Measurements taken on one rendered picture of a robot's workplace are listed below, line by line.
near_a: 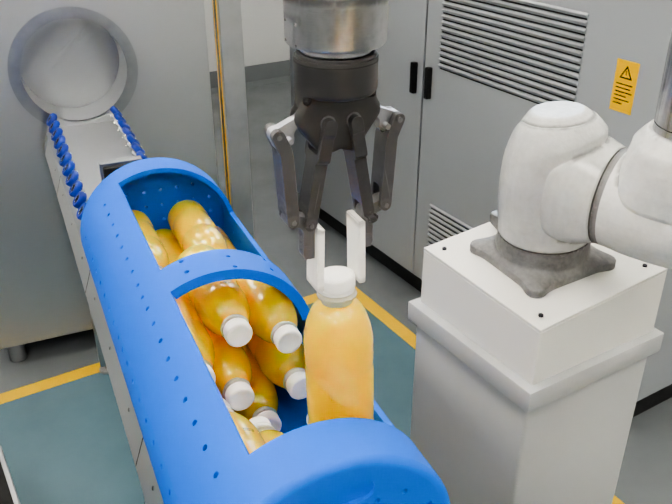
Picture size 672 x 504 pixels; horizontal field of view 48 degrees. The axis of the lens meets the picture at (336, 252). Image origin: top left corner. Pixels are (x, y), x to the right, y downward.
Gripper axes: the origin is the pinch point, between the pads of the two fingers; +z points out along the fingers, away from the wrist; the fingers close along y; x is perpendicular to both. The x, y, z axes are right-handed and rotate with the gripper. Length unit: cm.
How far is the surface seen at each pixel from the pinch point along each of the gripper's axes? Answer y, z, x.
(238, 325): 4.2, 22.3, -23.6
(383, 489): 0.2, 21.1, 12.1
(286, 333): -2.4, 24.9, -22.6
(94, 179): 9, 47, -144
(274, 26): -180, 98, -529
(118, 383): 18, 53, -58
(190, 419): 15.5, 20.1, -4.9
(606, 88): -131, 27, -104
